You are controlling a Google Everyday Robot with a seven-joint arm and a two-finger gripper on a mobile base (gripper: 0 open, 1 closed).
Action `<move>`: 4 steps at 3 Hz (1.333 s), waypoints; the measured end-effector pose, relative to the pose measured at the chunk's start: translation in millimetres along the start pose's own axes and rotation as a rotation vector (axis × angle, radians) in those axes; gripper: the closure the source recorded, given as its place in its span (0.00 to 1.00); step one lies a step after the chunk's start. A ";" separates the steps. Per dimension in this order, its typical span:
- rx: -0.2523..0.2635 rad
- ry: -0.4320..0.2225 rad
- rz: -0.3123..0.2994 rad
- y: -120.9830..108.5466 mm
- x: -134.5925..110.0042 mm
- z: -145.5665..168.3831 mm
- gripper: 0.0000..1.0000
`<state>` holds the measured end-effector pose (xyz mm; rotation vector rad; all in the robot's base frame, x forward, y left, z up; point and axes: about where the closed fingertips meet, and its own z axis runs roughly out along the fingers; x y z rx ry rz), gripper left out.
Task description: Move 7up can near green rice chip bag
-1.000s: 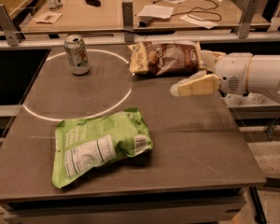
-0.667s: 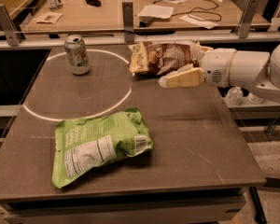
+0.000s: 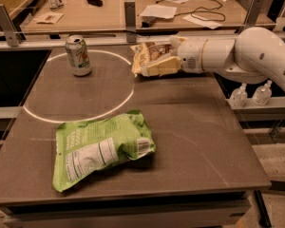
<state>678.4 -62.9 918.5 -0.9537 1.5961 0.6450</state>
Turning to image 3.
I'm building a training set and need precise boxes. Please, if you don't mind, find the left metal bracket post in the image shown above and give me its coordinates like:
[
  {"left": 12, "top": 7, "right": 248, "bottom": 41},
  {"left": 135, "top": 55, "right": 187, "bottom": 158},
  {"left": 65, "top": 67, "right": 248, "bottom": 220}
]
[{"left": 0, "top": 4, "right": 22, "bottom": 47}]

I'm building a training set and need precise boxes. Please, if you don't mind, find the clear sanitizer bottle left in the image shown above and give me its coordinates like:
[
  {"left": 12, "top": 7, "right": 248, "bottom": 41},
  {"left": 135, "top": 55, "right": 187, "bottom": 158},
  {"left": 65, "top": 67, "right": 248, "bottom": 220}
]
[{"left": 229, "top": 83, "right": 248, "bottom": 108}]

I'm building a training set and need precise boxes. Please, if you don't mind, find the black computer mouse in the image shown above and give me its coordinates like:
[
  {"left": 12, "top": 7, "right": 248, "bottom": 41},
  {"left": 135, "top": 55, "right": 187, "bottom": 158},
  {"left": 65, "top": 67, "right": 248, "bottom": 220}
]
[{"left": 86, "top": 0, "right": 103, "bottom": 7}]

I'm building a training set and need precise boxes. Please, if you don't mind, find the small paper packet left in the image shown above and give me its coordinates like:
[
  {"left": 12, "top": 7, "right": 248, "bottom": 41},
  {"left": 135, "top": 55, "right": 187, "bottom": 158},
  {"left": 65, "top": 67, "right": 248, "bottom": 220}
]
[{"left": 34, "top": 11, "right": 64, "bottom": 25}]

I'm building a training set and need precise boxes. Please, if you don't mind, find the clear sanitizer bottle right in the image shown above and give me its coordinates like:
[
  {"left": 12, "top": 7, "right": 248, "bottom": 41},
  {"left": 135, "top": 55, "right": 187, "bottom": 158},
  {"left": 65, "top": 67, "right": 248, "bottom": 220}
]
[{"left": 252, "top": 80, "right": 272, "bottom": 106}]

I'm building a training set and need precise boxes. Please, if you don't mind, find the white paper sheet centre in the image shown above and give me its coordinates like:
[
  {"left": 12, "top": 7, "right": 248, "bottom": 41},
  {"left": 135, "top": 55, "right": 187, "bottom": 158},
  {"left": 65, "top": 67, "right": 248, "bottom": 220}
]
[{"left": 140, "top": 5, "right": 177, "bottom": 19}]

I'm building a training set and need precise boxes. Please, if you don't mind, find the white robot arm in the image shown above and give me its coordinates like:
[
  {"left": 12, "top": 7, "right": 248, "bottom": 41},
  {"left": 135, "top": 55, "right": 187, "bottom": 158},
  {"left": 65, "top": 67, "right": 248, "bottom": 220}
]
[{"left": 139, "top": 27, "right": 285, "bottom": 92}]

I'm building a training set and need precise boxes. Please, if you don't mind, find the clear sanitizer bottle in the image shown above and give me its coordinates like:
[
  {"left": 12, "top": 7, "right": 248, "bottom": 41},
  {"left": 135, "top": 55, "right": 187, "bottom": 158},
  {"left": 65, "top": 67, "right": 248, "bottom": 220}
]
[
  {"left": 229, "top": 83, "right": 248, "bottom": 108},
  {"left": 252, "top": 80, "right": 272, "bottom": 106}
]

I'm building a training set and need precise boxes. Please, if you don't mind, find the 7up soda can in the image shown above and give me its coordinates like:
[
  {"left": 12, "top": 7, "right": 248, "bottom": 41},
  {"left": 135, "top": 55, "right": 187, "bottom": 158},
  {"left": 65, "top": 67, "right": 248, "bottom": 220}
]
[{"left": 66, "top": 35, "right": 91, "bottom": 76}]

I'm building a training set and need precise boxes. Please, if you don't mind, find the black cable on desk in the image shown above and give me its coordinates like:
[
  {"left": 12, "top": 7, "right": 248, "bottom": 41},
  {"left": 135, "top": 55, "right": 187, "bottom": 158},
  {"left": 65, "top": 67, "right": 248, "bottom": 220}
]
[{"left": 155, "top": 0, "right": 226, "bottom": 23}]

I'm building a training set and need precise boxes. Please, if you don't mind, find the metal bracket post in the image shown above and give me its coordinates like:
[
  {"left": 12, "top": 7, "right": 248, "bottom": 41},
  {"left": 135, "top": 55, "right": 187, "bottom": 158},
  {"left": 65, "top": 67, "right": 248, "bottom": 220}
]
[
  {"left": 124, "top": 0, "right": 136, "bottom": 43},
  {"left": 238, "top": 0, "right": 264, "bottom": 33},
  {"left": 0, "top": 4, "right": 22, "bottom": 47}
]

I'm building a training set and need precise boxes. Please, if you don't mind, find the brown and yellow chip bag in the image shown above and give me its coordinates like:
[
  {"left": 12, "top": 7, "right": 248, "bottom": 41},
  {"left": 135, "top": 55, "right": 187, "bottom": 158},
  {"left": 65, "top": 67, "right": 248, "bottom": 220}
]
[{"left": 131, "top": 42, "right": 179, "bottom": 74}]

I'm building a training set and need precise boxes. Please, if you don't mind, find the right metal bracket post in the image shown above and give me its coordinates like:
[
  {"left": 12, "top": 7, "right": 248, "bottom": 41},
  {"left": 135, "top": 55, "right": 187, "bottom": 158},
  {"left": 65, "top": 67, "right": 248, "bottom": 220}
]
[{"left": 238, "top": 0, "right": 264, "bottom": 33}]

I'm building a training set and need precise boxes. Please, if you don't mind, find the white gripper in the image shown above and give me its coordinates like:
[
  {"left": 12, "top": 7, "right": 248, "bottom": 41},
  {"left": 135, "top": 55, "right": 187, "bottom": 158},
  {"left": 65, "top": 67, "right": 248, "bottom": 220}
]
[{"left": 141, "top": 35, "right": 206, "bottom": 77}]

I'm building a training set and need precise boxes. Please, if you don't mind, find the middle metal bracket post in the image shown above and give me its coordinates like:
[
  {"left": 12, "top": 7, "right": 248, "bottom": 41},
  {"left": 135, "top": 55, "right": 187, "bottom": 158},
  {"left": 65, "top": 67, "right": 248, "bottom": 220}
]
[{"left": 124, "top": 0, "right": 136, "bottom": 43}]

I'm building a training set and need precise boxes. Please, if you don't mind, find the green rice chip bag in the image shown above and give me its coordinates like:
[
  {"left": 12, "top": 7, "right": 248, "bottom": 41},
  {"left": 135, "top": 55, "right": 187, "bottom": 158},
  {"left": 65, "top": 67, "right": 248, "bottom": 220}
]
[{"left": 52, "top": 110, "right": 156, "bottom": 192}]

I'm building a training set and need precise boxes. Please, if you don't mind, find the white paper sheet right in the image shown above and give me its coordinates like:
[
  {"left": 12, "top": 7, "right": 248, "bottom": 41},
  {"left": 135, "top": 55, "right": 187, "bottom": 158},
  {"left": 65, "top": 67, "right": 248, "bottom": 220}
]
[{"left": 183, "top": 15, "right": 221, "bottom": 29}]

